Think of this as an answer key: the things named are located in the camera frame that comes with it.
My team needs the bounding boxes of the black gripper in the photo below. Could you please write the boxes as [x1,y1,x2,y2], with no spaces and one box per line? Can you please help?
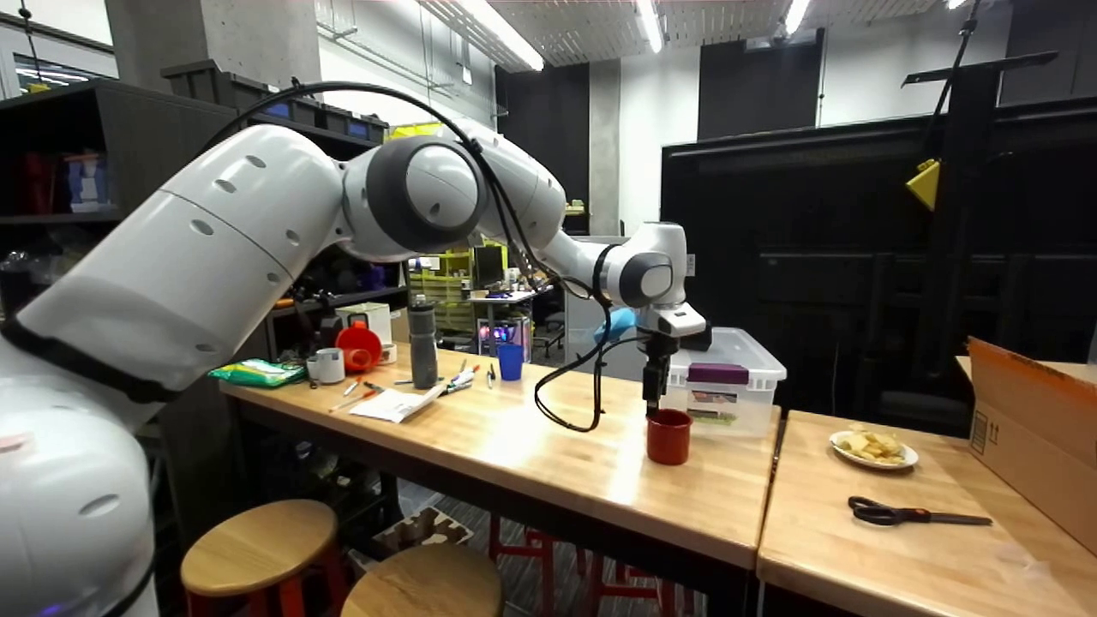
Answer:
[641,333,679,420]

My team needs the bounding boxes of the red cup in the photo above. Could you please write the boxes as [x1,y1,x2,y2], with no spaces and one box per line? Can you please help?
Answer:
[648,411,691,467]

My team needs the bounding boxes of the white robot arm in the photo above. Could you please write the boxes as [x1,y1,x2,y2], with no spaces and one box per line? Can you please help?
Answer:
[0,124,707,617]

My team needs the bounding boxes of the blue plastic cup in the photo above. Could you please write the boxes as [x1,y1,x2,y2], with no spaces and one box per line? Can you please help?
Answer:
[496,342,526,382]

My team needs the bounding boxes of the clear plastic storage bin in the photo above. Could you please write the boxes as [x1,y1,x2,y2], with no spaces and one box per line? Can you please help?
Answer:
[664,327,790,440]

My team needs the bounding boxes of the plate with food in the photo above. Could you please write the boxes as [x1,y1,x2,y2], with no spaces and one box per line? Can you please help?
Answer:
[831,429,919,472]

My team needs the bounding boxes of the black scissors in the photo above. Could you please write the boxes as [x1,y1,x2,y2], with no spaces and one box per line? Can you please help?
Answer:
[848,499,994,524]

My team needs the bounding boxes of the grey water bottle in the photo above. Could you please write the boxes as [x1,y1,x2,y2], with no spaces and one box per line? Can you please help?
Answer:
[407,301,440,392]

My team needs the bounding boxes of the black partition screen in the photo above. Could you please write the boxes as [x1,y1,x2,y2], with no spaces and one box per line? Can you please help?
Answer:
[662,100,1097,435]

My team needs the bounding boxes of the white paper sheet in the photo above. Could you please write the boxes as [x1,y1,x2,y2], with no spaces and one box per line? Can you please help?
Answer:
[350,366,475,425]

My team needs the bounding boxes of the yellow tag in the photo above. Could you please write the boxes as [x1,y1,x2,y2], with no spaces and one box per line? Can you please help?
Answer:
[905,158,938,208]

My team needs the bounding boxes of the cardboard box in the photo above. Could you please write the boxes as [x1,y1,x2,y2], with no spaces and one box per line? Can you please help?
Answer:
[968,340,1097,552]

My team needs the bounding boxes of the green packet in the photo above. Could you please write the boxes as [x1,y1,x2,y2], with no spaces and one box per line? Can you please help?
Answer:
[209,362,304,388]

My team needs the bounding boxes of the wooden stool red legs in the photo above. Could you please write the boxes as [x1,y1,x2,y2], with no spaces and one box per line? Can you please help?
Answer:
[178,500,350,617]

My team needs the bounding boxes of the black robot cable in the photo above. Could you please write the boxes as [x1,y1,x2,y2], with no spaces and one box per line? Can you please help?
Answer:
[203,80,654,440]

